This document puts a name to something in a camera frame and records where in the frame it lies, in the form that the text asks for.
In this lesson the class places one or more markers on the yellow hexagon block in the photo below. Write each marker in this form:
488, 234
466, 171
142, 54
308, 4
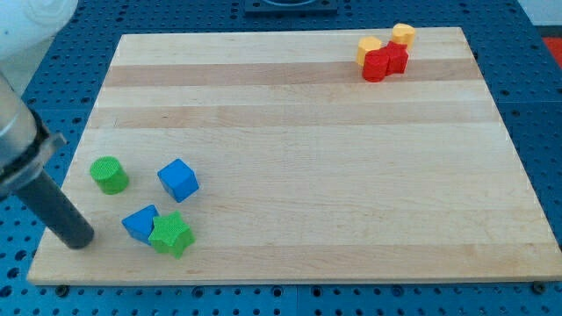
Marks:
364, 46

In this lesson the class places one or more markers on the light wooden board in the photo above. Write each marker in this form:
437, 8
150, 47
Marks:
307, 173

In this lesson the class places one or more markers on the blue cube block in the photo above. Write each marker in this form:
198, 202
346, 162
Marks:
179, 180

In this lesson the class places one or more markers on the blue triangle block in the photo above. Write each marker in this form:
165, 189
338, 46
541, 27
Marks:
140, 224

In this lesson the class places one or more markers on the yellow heart block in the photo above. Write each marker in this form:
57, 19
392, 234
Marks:
403, 34

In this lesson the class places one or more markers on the red star block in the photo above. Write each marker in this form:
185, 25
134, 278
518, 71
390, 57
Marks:
398, 57

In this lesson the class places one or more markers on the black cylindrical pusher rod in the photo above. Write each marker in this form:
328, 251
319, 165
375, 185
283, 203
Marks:
45, 198

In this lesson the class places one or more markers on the green star block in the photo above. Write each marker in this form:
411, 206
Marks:
171, 234

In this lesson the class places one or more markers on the green cylinder block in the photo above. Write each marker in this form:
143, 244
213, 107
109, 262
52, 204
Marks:
109, 175

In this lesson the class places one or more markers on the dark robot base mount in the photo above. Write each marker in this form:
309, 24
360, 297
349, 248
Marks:
260, 7

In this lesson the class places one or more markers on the red cylinder block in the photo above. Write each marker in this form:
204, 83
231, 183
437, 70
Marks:
375, 65

